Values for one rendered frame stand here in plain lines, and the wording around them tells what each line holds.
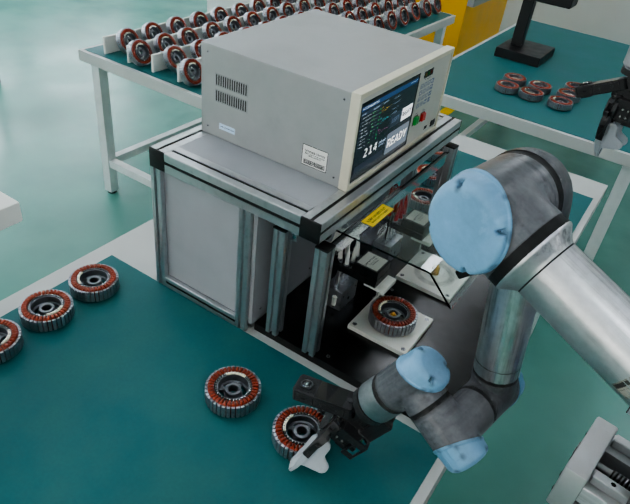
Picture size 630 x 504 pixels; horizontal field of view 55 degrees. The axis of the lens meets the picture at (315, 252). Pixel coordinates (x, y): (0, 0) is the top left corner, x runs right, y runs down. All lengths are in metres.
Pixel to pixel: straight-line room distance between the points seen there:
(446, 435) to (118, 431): 0.61
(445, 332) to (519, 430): 0.99
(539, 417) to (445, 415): 1.51
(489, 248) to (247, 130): 0.74
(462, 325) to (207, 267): 0.62
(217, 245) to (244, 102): 0.31
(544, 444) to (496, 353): 1.42
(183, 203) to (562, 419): 1.69
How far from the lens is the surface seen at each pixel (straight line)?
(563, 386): 2.64
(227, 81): 1.32
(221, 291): 1.40
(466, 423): 0.99
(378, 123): 1.24
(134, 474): 1.17
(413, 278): 1.58
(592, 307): 0.73
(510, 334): 0.97
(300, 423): 1.22
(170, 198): 1.38
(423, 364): 0.95
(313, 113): 1.20
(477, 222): 0.71
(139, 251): 1.65
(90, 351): 1.38
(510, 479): 2.25
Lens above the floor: 1.72
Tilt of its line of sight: 36 degrees down
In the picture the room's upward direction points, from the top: 7 degrees clockwise
